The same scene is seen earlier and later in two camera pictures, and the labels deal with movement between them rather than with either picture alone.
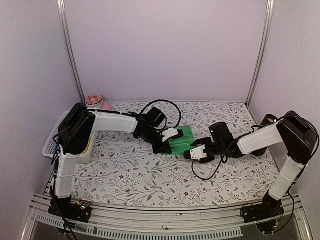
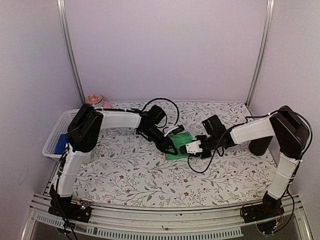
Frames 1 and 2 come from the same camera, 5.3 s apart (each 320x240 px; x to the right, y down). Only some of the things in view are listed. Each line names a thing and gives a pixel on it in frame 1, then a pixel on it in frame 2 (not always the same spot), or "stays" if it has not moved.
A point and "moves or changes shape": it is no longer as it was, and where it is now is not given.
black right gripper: [201, 141] to [208, 155]
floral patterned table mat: [182, 154] stays
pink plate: [106, 106] stays
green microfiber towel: [180, 145] moves or changes shape
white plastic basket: [50, 148] stays
